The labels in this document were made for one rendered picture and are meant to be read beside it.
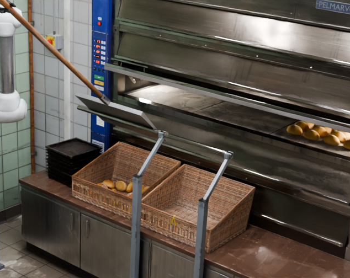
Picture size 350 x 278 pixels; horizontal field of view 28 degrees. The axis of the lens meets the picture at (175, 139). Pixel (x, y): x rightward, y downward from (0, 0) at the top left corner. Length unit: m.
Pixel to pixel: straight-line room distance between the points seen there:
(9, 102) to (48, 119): 1.00
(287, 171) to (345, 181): 0.36
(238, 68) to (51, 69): 1.67
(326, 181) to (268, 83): 0.66
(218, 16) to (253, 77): 0.43
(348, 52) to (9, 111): 2.11
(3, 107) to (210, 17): 1.41
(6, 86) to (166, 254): 1.45
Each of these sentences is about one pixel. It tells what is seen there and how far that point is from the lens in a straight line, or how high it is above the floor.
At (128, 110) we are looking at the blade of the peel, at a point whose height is 1.29.
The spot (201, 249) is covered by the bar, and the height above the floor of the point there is 0.66.
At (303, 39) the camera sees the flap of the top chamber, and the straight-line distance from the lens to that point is 3.95.
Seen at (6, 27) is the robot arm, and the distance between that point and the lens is 4.34.
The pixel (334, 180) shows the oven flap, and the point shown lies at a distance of 4.06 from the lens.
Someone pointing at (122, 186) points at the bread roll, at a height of 0.63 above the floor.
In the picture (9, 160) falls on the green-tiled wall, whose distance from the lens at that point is 5.55.
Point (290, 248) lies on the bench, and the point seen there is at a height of 0.58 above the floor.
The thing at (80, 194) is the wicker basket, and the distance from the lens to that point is 4.63.
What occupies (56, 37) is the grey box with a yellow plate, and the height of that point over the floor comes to 1.50.
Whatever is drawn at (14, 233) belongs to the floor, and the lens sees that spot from 5.51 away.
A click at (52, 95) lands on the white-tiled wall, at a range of 5.36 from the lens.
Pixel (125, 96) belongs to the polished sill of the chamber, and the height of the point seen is 1.18.
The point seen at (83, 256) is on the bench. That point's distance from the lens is 4.74.
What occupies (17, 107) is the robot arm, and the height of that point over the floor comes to 1.20.
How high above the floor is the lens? 2.55
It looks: 20 degrees down
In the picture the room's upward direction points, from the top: 3 degrees clockwise
